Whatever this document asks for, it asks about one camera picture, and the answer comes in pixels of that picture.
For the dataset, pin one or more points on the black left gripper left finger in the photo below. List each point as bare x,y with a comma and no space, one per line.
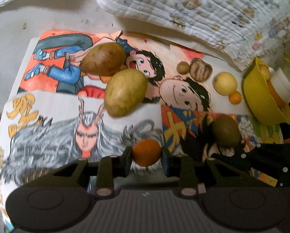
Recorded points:
79,172

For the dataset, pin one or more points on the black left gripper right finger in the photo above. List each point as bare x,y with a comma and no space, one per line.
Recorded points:
200,177

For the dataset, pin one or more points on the small orange tangerine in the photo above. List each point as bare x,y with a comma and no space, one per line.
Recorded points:
235,98
146,152

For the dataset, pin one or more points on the large brown kiwi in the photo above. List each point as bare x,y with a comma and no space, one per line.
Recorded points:
226,132

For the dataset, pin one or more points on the yellow lemon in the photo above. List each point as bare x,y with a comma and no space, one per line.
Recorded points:
225,83

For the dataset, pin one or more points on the large striped pepino melon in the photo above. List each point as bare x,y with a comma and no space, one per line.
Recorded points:
200,71

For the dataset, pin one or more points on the small brown kiwi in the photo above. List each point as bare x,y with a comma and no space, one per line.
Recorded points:
183,68

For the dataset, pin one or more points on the yellow plastic bowl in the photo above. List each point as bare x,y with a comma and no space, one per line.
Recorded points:
259,99

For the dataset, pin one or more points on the white and orange cup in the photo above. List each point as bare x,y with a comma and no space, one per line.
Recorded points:
279,87

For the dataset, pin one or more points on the cartoon drawing paper mat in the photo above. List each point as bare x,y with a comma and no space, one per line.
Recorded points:
54,117

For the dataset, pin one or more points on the yellow apple in bowl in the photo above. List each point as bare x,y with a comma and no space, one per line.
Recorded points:
265,72

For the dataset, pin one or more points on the white printed quilted blanket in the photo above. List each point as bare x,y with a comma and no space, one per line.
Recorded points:
243,29

